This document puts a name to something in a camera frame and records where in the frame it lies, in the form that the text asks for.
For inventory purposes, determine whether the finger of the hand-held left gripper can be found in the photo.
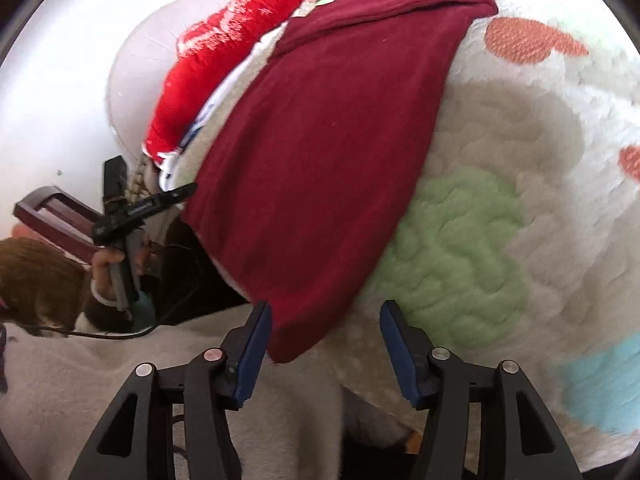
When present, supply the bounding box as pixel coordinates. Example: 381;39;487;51
102;156;127;207
125;182;198;216

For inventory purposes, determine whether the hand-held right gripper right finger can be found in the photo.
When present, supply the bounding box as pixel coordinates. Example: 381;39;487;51
379;300;583;480

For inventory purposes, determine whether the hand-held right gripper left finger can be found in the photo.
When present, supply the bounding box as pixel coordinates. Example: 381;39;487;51
67;301;273;480

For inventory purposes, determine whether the dark red garment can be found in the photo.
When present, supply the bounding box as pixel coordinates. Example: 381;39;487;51
180;0;506;365

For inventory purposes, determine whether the person's left hand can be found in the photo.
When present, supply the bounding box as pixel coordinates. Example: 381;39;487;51
90;240;153;306

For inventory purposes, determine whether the pale round object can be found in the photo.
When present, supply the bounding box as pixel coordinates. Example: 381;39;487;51
105;0;241;161

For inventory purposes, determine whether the red floral quilt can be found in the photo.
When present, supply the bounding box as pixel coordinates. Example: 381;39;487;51
142;0;307;166

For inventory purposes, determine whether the printed pastel blanket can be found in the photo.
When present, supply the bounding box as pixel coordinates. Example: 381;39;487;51
190;0;640;471

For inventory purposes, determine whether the black cable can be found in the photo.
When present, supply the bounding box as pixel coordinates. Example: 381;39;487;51
30;280;201;342

